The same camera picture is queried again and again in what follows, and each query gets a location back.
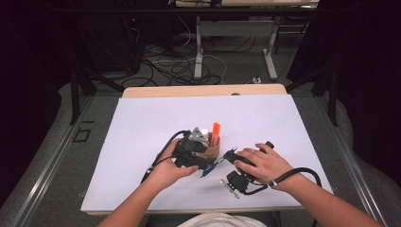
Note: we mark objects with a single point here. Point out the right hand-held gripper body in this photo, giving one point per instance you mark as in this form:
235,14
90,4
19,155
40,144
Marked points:
238,182

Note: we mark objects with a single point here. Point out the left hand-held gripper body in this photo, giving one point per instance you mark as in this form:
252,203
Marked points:
189,148

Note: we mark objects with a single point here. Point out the blue pen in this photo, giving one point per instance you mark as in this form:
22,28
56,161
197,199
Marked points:
212,167

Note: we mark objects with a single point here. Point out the brown pen holder cup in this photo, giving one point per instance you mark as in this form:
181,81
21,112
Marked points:
212,151

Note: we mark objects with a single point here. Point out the orange highlighter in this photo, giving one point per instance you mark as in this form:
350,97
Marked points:
215,134

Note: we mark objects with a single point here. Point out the person's right hand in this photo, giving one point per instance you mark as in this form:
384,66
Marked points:
265,165

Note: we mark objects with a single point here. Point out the person's left hand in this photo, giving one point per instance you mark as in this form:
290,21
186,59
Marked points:
167,173

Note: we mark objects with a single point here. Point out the person's white shirt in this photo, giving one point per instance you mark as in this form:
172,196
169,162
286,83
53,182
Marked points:
220,221

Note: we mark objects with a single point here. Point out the white table board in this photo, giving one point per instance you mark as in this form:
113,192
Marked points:
142,126

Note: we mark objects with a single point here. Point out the white power plug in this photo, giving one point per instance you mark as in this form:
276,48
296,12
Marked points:
257,80

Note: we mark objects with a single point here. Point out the square floor socket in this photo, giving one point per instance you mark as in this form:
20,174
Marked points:
81,135

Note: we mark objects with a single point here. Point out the black metal stand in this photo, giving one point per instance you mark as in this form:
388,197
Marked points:
332,94
75,94

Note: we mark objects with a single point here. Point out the black computer tower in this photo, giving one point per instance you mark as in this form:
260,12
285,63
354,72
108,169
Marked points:
132,44

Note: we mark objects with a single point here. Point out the white-legged desk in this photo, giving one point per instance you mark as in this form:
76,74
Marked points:
236,28

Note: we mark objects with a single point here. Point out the grey floor rail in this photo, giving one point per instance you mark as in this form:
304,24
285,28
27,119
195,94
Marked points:
356,170
47,176

